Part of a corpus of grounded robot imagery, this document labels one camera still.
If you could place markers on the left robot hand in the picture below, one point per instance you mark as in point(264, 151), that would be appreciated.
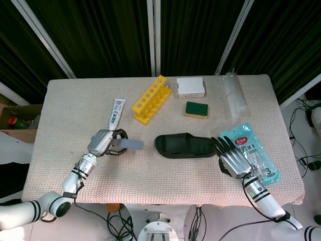
point(99, 141)

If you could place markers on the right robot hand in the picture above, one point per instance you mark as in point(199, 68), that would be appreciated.
point(234, 160)

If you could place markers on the grey tool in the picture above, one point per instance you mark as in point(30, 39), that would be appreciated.
point(133, 144)

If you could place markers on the black slipper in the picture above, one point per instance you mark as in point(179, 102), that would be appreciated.
point(175, 143)

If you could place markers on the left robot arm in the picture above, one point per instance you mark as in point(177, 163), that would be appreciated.
point(72, 179)

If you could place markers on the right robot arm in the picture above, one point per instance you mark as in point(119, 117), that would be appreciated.
point(265, 198)

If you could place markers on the round silver robot base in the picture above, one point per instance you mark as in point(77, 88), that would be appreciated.
point(158, 226)

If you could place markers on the teal plastic package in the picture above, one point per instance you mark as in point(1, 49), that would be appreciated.
point(238, 131)

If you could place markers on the white toothpaste tube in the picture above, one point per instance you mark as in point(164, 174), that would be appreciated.
point(116, 115)

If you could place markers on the yellow test tube rack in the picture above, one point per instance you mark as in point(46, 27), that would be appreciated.
point(144, 120)

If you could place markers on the bundle of clear sticks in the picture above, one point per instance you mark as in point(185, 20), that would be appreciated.
point(234, 98)

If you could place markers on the green and yellow sponge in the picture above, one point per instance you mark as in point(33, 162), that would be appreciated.
point(196, 109)

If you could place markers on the beige waffle tablecloth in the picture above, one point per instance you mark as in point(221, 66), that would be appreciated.
point(150, 180)

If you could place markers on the orange block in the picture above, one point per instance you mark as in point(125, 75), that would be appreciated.
point(113, 208)

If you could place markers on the green bottle with red cap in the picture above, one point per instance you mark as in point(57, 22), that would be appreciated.
point(21, 124)

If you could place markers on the white cardboard box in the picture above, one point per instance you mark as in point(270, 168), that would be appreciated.
point(189, 85)

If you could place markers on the brown cardboard box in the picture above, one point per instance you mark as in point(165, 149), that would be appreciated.
point(7, 113)

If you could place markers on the white partition frame post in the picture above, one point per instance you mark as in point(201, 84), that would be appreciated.
point(301, 94)
point(12, 94)
point(43, 37)
point(150, 37)
point(235, 37)

